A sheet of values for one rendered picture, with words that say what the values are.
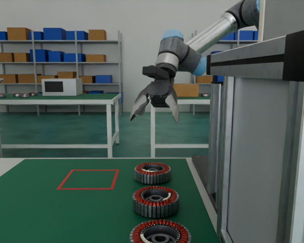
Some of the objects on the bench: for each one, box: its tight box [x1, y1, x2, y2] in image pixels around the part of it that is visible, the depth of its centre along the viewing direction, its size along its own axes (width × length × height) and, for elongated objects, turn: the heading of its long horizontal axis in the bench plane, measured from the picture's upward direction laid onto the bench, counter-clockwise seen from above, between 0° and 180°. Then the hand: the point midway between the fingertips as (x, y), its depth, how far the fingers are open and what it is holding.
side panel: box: [217, 76, 304, 243], centre depth 41 cm, size 28×3×32 cm, turn 0°
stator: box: [135, 162, 171, 185], centre depth 87 cm, size 11×11×4 cm
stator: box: [133, 186, 179, 218], centre depth 68 cm, size 11×11×4 cm
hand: (151, 121), depth 83 cm, fingers open, 14 cm apart
